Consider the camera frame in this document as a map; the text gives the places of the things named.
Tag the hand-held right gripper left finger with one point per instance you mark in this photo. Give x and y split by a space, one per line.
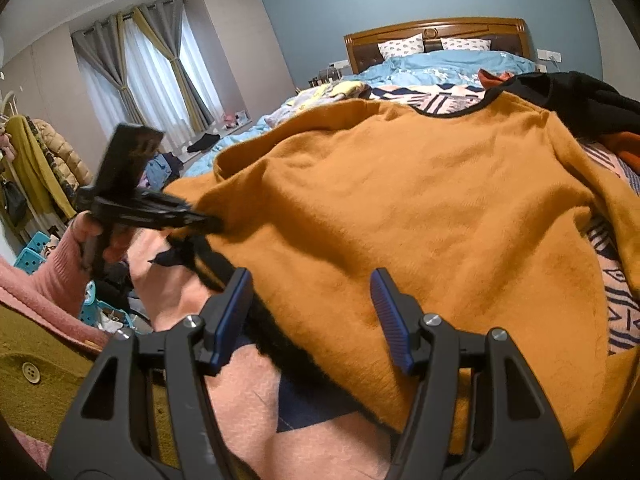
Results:
235 306

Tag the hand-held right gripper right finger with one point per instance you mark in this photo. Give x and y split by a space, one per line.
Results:
387 310

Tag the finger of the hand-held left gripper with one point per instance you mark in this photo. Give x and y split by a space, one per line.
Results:
195 222
167 201

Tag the mustard sweater with black trim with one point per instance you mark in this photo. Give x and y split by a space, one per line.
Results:
400 200

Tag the person's left hand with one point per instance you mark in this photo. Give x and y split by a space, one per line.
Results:
117 247

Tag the blue denim clothing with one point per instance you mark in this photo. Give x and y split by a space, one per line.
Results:
157 167

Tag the beige puffer jacket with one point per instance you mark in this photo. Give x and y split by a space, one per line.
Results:
65 152

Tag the black cloth on windowsill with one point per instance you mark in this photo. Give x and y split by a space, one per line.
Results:
204 143

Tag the yellow hanging coat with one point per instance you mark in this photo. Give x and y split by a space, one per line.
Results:
30 165

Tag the grey yellow curtain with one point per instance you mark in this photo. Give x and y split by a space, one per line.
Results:
102 60
165 45

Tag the pink toy on windowsill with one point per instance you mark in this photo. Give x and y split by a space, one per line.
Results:
231 119

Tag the pink navy geometric blanket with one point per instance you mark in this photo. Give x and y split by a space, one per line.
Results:
240 410

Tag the turquoise plastic basket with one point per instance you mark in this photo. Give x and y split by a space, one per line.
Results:
107 310
37 255

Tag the black handbag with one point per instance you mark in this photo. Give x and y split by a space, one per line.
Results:
12 202

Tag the colourful printed quilt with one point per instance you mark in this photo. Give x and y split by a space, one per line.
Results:
325 95

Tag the olive green buttoned cardigan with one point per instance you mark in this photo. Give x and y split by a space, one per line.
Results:
55 385

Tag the bottles on nightstand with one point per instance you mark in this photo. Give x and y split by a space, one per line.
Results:
327 75

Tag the light blue duvet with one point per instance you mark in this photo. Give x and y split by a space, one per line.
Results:
435 67

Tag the pink knit sweater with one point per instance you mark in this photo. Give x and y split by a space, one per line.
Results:
30 447

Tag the rust orange garment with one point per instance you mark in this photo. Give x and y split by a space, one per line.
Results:
625 150
492 79

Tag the black garment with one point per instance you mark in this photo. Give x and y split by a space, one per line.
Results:
575 95

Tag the wooden bed headboard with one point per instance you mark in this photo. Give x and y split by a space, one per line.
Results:
450 27

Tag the white wall outlet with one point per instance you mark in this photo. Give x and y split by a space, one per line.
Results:
548 54

